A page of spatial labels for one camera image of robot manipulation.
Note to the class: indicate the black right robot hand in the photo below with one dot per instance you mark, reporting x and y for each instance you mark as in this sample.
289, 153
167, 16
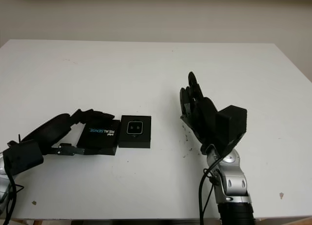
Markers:
195, 112

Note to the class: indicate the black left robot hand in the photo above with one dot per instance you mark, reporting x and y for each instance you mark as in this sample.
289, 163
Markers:
46, 129

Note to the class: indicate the black RealSense box lid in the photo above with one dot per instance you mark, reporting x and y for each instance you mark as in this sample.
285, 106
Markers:
100, 137

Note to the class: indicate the small silver depth camera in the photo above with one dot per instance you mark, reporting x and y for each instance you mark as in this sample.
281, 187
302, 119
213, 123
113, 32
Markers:
134, 127

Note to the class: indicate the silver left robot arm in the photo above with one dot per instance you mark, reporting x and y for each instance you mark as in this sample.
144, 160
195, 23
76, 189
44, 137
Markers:
3, 181

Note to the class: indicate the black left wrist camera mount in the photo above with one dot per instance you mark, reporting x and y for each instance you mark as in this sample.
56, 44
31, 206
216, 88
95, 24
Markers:
23, 156

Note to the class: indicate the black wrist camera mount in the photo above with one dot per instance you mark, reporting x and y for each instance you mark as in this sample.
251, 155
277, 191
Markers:
231, 125
23, 156

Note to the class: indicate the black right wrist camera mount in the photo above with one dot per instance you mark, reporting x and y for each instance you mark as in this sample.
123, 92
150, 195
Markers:
231, 125

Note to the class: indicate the black camera box base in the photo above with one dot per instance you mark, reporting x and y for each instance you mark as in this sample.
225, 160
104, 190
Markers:
134, 142

